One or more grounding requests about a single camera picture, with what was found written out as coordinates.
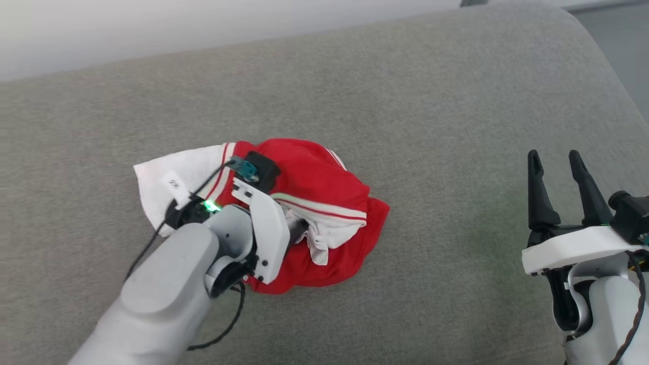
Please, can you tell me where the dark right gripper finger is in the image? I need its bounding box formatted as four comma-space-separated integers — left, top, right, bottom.
527, 150, 562, 233
568, 150, 614, 227

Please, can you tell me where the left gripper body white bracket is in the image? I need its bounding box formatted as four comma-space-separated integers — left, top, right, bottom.
231, 177, 291, 285

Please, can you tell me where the teal left camera cable connector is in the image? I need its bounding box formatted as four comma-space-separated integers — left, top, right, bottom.
230, 157, 260, 183

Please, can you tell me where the grey fabric sofa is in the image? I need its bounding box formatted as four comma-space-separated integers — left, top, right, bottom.
0, 0, 649, 365

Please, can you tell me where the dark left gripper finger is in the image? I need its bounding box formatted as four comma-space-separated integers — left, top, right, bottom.
289, 218, 308, 244

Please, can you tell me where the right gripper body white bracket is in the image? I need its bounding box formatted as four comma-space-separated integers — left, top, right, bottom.
522, 222, 643, 333

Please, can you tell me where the white cable label tag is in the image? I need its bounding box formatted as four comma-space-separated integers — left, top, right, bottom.
161, 171, 192, 209

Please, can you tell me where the red and white jersey garment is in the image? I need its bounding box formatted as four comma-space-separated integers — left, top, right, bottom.
133, 138, 390, 295

